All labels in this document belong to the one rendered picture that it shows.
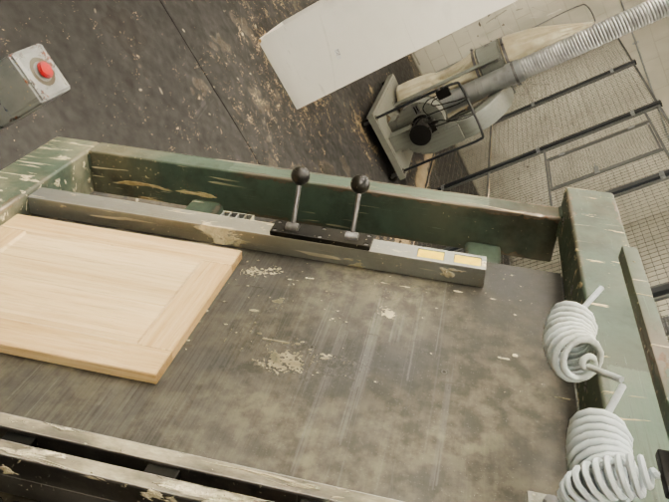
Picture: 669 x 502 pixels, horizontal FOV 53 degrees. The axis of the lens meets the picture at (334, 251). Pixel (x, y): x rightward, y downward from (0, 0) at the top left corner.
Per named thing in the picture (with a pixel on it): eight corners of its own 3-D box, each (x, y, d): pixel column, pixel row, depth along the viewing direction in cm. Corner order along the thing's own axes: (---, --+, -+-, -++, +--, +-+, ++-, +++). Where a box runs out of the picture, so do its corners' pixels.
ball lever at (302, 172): (284, 232, 133) (295, 165, 133) (303, 235, 133) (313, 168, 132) (280, 231, 130) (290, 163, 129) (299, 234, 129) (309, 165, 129)
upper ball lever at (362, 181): (342, 241, 131) (353, 174, 131) (361, 244, 131) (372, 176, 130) (339, 241, 128) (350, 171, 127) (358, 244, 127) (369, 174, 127)
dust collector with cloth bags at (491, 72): (380, 79, 733) (580, -19, 642) (408, 133, 758) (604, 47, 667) (356, 121, 618) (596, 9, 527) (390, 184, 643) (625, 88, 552)
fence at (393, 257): (44, 203, 145) (41, 186, 143) (483, 274, 129) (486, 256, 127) (30, 213, 141) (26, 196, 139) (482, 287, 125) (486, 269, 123)
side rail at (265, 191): (106, 182, 169) (101, 141, 164) (549, 249, 151) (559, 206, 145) (94, 191, 164) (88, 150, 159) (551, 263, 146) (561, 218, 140)
